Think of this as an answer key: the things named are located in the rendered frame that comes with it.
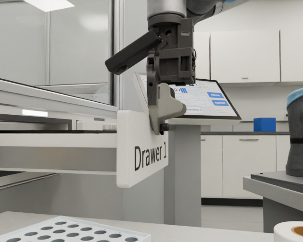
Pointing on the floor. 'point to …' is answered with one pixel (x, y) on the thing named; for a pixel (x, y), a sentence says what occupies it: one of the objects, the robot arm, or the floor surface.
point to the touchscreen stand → (183, 177)
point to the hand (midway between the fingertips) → (156, 127)
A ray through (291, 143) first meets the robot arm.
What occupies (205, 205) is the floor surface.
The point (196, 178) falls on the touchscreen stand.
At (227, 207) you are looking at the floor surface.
